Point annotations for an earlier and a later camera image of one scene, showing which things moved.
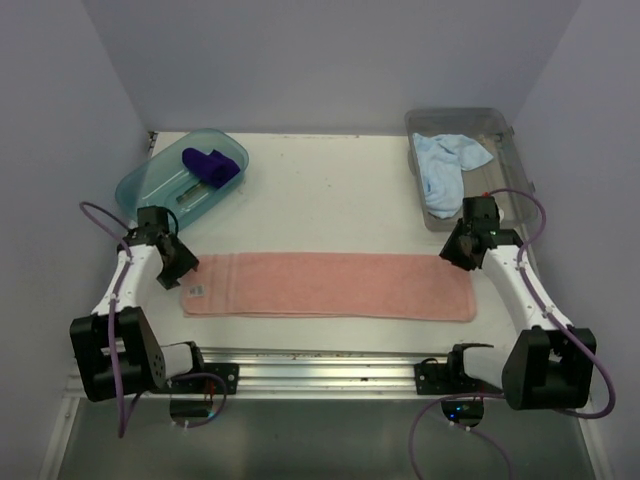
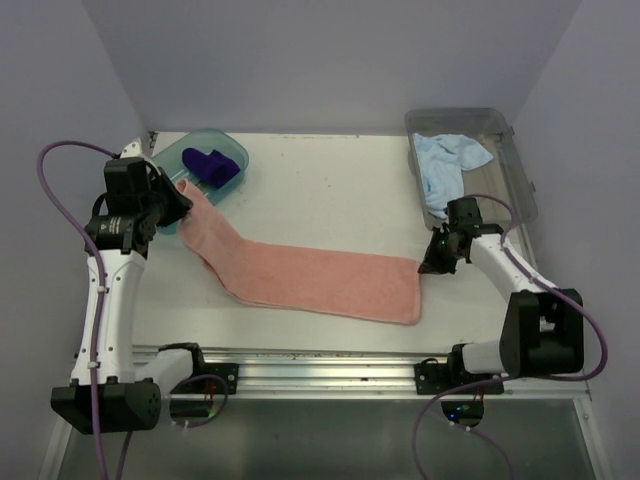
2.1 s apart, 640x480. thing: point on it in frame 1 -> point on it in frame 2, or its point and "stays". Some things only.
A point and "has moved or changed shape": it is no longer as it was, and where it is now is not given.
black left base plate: x=203 y=385 stays
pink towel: x=337 y=286 has moved or changed shape
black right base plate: x=433 y=378 stays
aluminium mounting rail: x=326 y=374 stays
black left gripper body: x=178 y=264 -> x=162 y=200
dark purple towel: x=211 y=168 stays
